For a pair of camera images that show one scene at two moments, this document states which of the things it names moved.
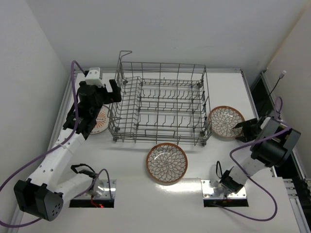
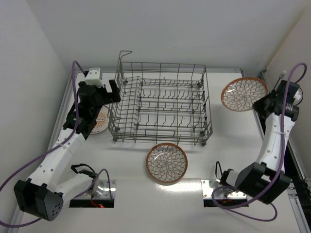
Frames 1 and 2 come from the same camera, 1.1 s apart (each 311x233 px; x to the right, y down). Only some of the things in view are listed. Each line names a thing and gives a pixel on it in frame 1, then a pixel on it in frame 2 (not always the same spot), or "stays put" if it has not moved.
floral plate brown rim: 222,121 to 240,94
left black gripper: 107,91 stays put
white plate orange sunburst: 102,120 stays put
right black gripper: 250,128 to 263,107
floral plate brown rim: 166,162 stays put
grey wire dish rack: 161,103 stays put
